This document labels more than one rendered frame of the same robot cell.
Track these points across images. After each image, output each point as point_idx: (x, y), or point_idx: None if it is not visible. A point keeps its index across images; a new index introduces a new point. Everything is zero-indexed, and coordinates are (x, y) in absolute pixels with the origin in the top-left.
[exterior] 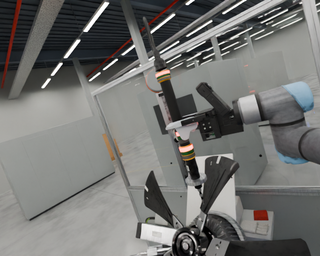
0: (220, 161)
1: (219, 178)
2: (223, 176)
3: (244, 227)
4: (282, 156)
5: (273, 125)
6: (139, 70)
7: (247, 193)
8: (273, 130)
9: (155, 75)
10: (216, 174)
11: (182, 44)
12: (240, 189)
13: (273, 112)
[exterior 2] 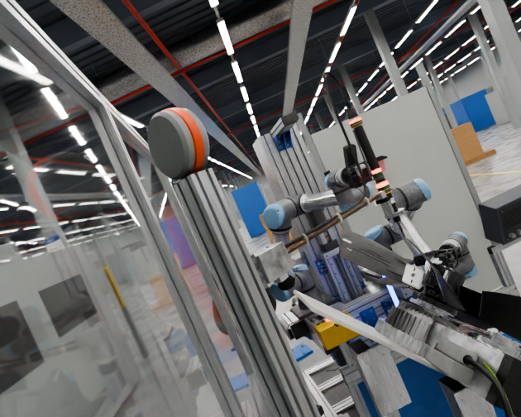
0: (349, 239)
1: (369, 242)
2: (365, 240)
3: None
4: (357, 205)
5: (349, 187)
6: (72, 70)
7: None
8: (350, 190)
9: (360, 117)
10: (365, 245)
11: (122, 117)
12: None
13: None
